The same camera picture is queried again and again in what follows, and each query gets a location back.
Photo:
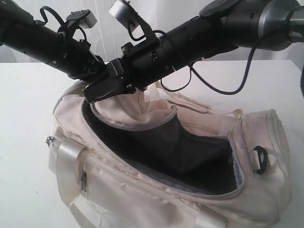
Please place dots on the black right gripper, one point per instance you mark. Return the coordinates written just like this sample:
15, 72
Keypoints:
139, 66

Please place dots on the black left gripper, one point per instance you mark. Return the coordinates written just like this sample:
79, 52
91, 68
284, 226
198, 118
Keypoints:
77, 61

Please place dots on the cream fabric duffel bag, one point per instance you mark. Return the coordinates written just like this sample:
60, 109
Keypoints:
144, 161

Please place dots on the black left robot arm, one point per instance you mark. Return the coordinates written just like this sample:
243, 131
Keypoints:
51, 41

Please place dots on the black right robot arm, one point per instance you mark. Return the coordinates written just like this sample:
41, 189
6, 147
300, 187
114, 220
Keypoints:
221, 27

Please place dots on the white backdrop curtain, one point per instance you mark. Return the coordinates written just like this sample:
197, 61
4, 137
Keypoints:
220, 27

